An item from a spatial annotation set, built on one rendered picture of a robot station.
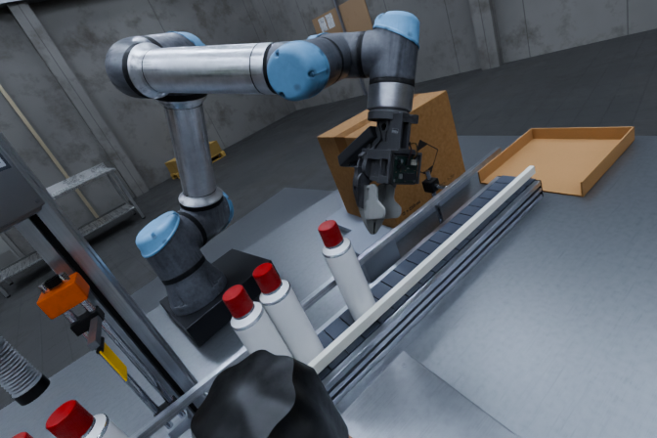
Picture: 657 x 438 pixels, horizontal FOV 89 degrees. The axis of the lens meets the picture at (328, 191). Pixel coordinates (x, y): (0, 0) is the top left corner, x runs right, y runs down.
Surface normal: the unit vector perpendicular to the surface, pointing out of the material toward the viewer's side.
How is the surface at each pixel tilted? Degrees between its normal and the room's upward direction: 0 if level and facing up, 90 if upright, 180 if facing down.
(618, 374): 0
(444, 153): 90
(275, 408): 16
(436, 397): 0
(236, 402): 0
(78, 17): 90
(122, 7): 90
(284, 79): 88
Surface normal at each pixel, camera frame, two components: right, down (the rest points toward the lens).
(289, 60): -0.39, 0.47
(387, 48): -0.39, 0.08
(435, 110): 0.53, 0.15
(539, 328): -0.36, -0.86
